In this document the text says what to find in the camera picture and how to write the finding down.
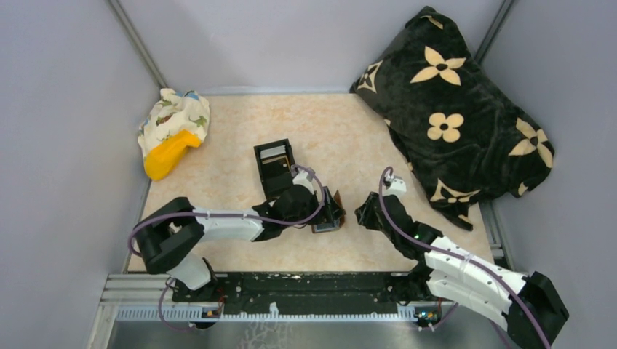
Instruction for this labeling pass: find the brown leather card holder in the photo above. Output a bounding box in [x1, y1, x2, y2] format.
[310, 186, 346, 234]

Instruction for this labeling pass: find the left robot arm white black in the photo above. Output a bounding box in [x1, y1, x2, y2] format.
[129, 185, 346, 291]

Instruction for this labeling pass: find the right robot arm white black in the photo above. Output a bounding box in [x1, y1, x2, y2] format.
[354, 192, 570, 348]

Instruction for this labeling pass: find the dark card in tray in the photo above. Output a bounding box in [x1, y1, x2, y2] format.
[261, 154, 290, 178]

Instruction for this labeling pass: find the black plastic card tray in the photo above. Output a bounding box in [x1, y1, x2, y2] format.
[253, 139, 295, 199]

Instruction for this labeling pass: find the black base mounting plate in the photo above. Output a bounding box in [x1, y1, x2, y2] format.
[170, 272, 447, 322]

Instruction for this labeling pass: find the black floral plush blanket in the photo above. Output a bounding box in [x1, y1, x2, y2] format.
[350, 6, 555, 230]

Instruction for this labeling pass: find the dinosaur print yellow cloth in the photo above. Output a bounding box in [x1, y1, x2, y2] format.
[137, 88, 211, 181]

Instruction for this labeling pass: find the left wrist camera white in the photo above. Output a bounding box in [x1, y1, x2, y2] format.
[292, 168, 314, 193]

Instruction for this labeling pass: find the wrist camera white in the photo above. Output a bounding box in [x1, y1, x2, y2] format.
[292, 168, 314, 193]
[382, 176, 407, 198]

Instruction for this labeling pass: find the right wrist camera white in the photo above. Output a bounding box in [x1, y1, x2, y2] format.
[382, 176, 407, 198]

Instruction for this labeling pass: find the aluminium front rail frame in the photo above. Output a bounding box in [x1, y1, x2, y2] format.
[98, 272, 537, 323]

